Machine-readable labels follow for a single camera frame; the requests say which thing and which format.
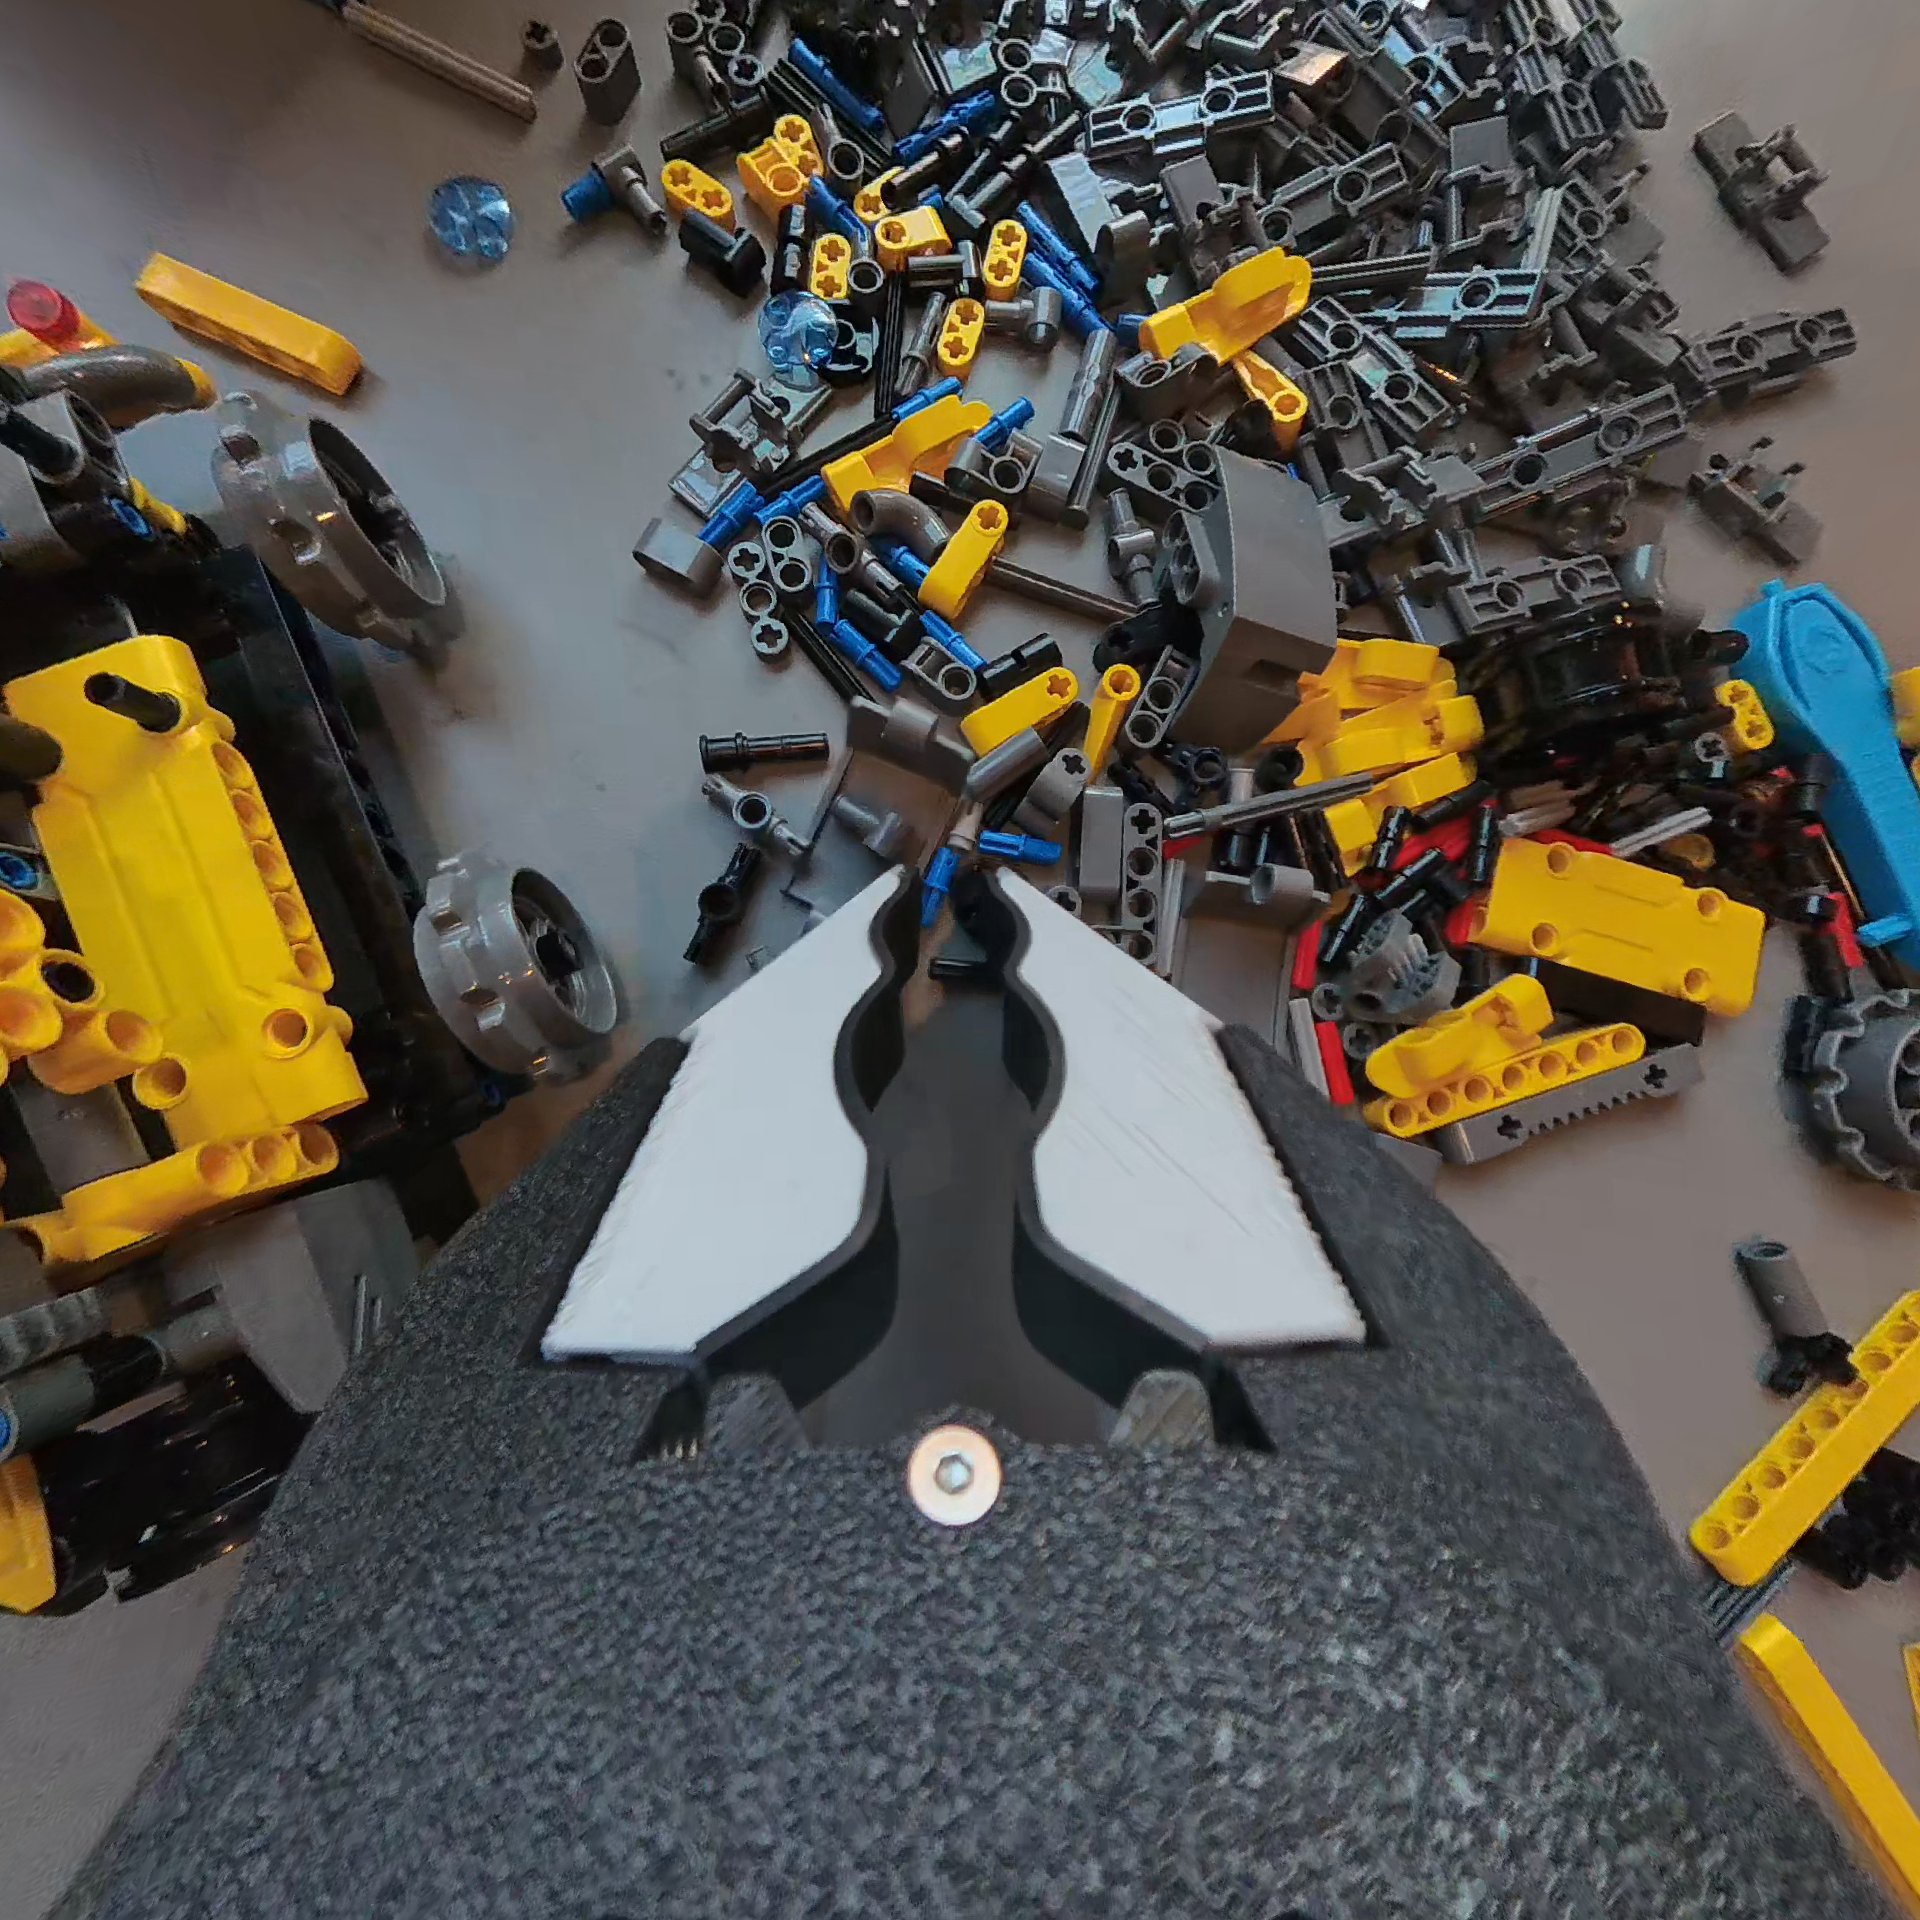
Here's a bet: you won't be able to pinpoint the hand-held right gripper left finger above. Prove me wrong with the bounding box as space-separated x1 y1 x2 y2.
540 863 923 1413

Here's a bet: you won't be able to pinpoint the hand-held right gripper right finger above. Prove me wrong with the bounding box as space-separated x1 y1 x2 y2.
961 865 1369 1419

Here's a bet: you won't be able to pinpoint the yellow toy construction vehicle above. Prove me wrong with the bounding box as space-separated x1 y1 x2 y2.
0 277 623 1614

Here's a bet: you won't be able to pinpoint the pile of building pieces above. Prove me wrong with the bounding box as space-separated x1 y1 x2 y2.
516 0 1920 1187

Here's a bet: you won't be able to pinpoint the grey curved block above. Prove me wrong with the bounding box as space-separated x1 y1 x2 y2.
1154 441 1339 752

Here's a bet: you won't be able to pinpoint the black wheel rim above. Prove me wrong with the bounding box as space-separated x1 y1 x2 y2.
1477 608 1682 752

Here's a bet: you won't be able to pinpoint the scattered yellow holed beams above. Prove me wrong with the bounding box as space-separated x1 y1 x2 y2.
1690 1237 1920 1905

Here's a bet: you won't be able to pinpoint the grey wheel hub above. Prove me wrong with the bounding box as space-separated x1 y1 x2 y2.
1785 989 1920 1187

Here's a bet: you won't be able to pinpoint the blue brick separator tool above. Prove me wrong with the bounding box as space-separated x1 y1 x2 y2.
1725 583 1920 961

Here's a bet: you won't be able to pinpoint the short yellow beam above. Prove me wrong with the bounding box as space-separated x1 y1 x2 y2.
135 252 365 396

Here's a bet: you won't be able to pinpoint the long grey axle rod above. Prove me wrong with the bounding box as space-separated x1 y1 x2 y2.
307 0 540 120

